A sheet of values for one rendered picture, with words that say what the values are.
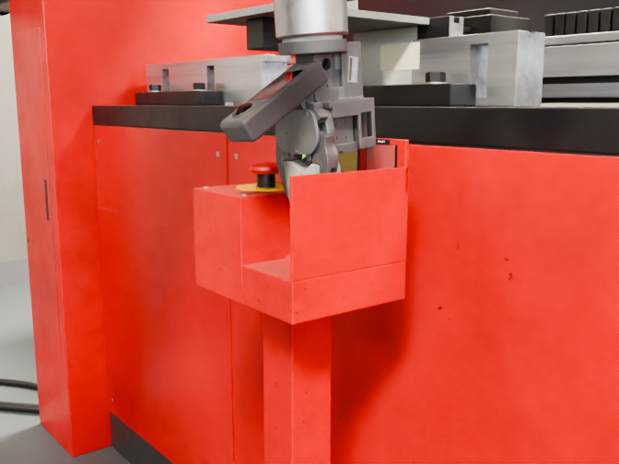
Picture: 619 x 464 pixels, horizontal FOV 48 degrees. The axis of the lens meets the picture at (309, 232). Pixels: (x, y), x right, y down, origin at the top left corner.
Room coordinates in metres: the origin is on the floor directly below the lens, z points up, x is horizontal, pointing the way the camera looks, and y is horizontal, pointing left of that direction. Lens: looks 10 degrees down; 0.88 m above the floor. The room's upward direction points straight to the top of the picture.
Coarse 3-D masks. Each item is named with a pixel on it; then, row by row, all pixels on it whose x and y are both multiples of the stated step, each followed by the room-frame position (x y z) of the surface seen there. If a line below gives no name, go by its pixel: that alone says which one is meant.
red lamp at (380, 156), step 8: (368, 152) 0.81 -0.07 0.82; (376, 152) 0.80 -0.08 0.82; (384, 152) 0.79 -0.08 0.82; (392, 152) 0.78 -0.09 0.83; (368, 160) 0.81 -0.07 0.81; (376, 160) 0.80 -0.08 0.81; (384, 160) 0.79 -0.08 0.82; (392, 160) 0.78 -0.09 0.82; (368, 168) 0.81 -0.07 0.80; (376, 168) 0.80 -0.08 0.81
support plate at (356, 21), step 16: (208, 16) 1.01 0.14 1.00; (224, 16) 0.98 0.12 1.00; (240, 16) 0.95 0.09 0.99; (256, 16) 0.94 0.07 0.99; (272, 16) 0.94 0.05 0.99; (352, 16) 0.95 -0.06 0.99; (368, 16) 0.97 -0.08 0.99; (384, 16) 0.99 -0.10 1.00; (400, 16) 1.01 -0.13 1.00; (352, 32) 1.16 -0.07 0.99
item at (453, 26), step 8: (448, 16) 1.02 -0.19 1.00; (432, 24) 1.04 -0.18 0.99; (440, 24) 1.03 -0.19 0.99; (448, 24) 1.02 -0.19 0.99; (456, 24) 1.03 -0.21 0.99; (424, 32) 1.05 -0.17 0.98; (432, 32) 1.04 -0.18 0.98; (440, 32) 1.03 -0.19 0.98; (448, 32) 1.02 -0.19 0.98; (456, 32) 1.03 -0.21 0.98
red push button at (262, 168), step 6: (264, 162) 0.83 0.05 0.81; (270, 162) 0.84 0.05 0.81; (252, 168) 0.82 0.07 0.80; (258, 168) 0.81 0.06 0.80; (264, 168) 0.81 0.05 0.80; (270, 168) 0.81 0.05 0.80; (276, 168) 0.82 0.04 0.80; (258, 174) 0.82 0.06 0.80; (264, 174) 0.82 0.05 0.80; (270, 174) 0.82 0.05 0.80; (258, 180) 0.82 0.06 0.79; (264, 180) 0.82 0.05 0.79; (270, 180) 0.82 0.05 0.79; (258, 186) 0.82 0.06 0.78; (264, 186) 0.82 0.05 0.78; (270, 186) 0.82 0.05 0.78
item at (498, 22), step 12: (456, 12) 1.26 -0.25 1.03; (468, 12) 1.24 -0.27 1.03; (480, 12) 1.22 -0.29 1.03; (492, 12) 1.21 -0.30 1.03; (504, 12) 1.23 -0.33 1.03; (516, 12) 1.25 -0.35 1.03; (468, 24) 1.22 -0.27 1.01; (480, 24) 1.20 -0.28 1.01; (492, 24) 1.19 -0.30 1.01; (504, 24) 1.21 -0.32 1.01; (516, 24) 1.23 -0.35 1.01; (528, 24) 1.25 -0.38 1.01
